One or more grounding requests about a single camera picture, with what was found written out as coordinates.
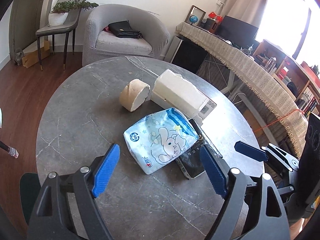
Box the wooden picture frame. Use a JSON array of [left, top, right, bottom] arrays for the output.
[[185, 5, 206, 26]]

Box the black computer monitor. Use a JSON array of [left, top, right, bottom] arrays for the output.
[[215, 16, 258, 48]]

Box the grey armchair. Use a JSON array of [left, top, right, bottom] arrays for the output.
[[82, 4, 170, 66]]

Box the grey door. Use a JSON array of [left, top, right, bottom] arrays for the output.
[[9, 0, 43, 58]]

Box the potted bonsai plant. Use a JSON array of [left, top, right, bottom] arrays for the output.
[[48, 0, 99, 27]]

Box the brown cardboard box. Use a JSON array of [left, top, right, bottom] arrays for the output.
[[22, 40, 50, 68]]

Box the grey cat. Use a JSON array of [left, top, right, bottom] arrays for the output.
[[14, 48, 24, 66]]

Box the beige fringed desk cloth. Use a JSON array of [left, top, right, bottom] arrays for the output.
[[175, 22, 308, 157]]

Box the black tissue pack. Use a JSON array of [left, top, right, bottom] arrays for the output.
[[175, 119, 222, 179]]

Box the white torn cardboard box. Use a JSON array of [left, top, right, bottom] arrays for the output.
[[151, 69, 217, 126]]

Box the blue white tissue pack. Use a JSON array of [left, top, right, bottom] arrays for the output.
[[123, 108, 199, 174]]

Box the small blue globe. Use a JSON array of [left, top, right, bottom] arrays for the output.
[[189, 15, 199, 25]]

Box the black handbag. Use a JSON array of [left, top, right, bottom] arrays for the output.
[[108, 20, 143, 39]]

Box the grey dining chair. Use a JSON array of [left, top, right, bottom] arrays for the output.
[[36, 9, 81, 70]]

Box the brown tape roll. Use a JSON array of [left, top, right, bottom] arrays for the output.
[[119, 79, 150, 112]]

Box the dark green trash bin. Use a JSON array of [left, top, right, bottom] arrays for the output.
[[20, 172, 41, 224]]

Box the round grey marble table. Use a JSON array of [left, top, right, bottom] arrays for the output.
[[36, 56, 264, 239]]

